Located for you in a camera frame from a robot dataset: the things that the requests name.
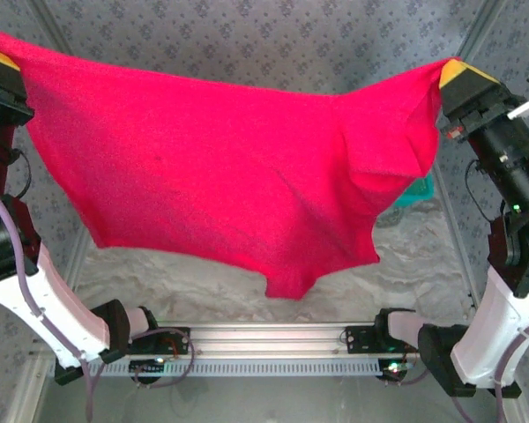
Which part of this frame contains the aluminium mounting rail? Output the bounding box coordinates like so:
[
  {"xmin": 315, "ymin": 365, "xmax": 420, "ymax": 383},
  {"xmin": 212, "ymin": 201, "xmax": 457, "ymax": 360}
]
[{"xmin": 99, "ymin": 321, "xmax": 424, "ymax": 357}]

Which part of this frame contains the teal plastic basket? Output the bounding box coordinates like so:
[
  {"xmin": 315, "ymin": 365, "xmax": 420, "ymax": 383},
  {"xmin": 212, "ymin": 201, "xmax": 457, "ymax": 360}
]
[{"xmin": 394, "ymin": 174, "xmax": 436, "ymax": 209}]

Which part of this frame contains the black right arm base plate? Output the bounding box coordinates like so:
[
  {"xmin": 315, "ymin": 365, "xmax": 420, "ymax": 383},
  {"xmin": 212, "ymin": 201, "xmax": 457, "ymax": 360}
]
[{"xmin": 344, "ymin": 324, "xmax": 424, "ymax": 355}]

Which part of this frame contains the aluminium frame post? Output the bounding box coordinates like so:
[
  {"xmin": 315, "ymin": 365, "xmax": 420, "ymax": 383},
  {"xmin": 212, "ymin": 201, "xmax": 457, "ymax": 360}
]
[
  {"xmin": 456, "ymin": 0, "xmax": 510, "ymax": 61},
  {"xmin": 26, "ymin": 0, "xmax": 71, "ymax": 52}
]

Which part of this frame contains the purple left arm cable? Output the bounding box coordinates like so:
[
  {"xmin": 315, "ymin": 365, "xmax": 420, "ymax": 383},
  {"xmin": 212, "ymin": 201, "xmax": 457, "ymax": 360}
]
[{"xmin": 0, "ymin": 180, "xmax": 196, "ymax": 423}]

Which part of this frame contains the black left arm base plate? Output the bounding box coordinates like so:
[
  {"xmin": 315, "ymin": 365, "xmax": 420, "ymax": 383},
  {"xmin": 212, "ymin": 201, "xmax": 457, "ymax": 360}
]
[{"xmin": 127, "ymin": 325, "xmax": 192, "ymax": 356}]

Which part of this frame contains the slotted grey cable duct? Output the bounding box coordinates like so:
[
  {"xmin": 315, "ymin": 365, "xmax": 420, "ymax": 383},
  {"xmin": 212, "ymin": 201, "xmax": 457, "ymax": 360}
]
[{"xmin": 87, "ymin": 357, "xmax": 409, "ymax": 378}]

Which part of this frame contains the red t-shirt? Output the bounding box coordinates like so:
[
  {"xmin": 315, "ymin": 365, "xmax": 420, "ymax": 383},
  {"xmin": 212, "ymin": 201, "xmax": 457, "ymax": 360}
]
[{"xmin": 0, "ymin": 31, "xmax": 462, "ymax": 303}]

